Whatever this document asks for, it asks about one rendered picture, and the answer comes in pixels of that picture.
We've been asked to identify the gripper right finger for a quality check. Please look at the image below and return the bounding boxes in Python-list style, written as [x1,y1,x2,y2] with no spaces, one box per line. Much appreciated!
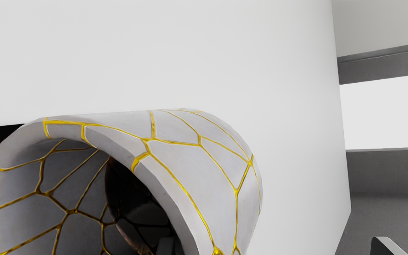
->
[371,236,408,255]

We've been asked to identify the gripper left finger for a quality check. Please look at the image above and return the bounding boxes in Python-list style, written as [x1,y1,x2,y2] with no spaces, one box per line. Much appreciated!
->
[156,237,176,255]

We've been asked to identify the white mug with gold cracks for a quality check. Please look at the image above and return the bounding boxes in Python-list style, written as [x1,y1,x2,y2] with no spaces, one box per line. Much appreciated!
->
[0,108,263,255]

